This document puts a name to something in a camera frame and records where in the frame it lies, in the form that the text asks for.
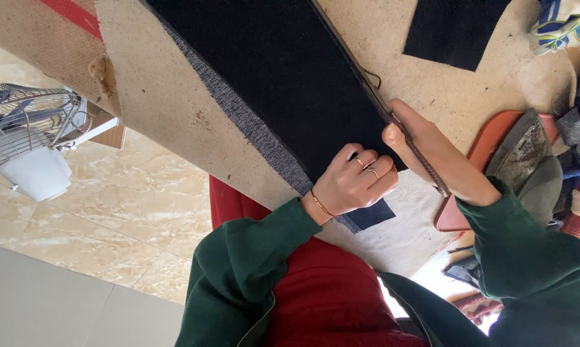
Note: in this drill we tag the long black fabric piece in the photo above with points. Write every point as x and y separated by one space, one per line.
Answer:
280 82

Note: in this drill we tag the beige felt table cover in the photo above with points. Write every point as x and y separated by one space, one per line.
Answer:
174 96

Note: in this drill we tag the red dress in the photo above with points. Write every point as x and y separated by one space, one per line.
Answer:
318 294

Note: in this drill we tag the patterned red rug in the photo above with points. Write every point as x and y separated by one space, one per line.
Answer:
478 306

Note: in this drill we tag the small black fabric piece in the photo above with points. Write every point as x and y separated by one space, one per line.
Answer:
451 29

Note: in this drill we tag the person's left hand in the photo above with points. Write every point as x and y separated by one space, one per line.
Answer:
347 185

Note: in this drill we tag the old grey flat iron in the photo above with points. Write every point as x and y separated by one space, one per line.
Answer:
526 159

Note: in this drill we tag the grey fabric strip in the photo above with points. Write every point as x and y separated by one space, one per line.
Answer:
251 130

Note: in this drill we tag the person's right hand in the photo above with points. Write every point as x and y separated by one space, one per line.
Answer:
444 154

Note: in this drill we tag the red iron rest tray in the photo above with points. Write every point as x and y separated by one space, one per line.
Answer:
482 144

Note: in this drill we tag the dark cloth scrap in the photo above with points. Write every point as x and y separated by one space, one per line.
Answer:
463 272

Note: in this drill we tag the burlap cloth with red stripe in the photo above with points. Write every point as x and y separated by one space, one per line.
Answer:
44 43

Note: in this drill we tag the floral blue yellow cloth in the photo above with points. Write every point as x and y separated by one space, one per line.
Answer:
562 24

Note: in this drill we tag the white fan with metal grille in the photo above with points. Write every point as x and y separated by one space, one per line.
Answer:
29 149

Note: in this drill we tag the black thread loop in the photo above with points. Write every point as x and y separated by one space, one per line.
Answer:
375 77

